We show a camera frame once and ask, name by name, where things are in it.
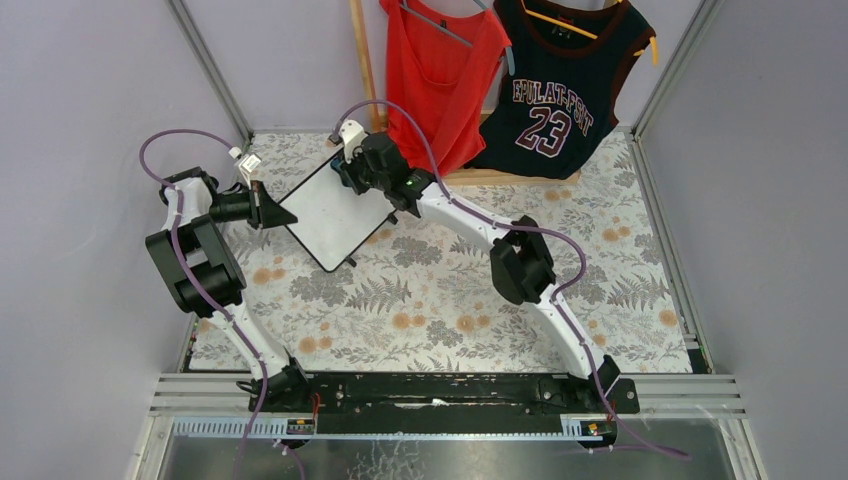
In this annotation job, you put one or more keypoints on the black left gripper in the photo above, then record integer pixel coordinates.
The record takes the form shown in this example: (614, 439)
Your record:
(256, 206)

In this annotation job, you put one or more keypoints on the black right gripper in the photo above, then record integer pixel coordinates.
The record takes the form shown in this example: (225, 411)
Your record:
(346, 173)

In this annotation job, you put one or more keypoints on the white whiteboard black frame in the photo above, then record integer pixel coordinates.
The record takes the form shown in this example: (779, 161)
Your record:
(332, 220)

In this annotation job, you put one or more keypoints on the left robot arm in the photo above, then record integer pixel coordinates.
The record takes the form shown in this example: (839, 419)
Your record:
(204, 278)

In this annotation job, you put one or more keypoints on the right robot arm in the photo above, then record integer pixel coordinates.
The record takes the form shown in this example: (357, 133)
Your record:
(521, 265)

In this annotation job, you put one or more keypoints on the wooden clothes rack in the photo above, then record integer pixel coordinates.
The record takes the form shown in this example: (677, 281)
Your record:
(378, 120)

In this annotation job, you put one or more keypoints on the red tank top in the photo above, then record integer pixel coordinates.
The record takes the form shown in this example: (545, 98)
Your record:
(437, 86)

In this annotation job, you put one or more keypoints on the floral patterned table mat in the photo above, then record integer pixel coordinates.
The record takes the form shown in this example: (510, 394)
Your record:
(419, 297)

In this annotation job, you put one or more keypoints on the grey clothes hanger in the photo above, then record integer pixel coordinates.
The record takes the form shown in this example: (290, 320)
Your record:
(508, 54)

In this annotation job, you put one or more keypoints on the navy basketball jersey 23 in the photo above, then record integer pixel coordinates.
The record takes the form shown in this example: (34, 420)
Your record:
(557, 108)

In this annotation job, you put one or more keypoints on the yellow clothes hanger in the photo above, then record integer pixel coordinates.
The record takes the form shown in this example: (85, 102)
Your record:
(562, 23)

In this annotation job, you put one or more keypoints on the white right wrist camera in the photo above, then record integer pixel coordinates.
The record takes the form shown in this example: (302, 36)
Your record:
(349, 134)

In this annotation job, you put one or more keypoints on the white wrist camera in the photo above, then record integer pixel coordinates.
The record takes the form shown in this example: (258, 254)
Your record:
(349, 134)
(245, 164)

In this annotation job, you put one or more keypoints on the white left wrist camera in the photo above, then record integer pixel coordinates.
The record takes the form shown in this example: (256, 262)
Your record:
(245, 164)

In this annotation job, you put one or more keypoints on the slotted cable duct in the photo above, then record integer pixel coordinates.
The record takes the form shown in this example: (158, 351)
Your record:
(331, 426)

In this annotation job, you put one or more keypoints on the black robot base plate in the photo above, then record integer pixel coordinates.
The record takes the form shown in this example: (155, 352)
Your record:
(490, 398)

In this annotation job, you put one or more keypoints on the aluminium frame post left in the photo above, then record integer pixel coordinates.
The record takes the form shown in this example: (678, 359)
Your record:
(203, 55)

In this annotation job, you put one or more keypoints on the aluminium frame rail right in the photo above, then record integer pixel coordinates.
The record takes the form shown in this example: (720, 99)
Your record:
(692, 36)

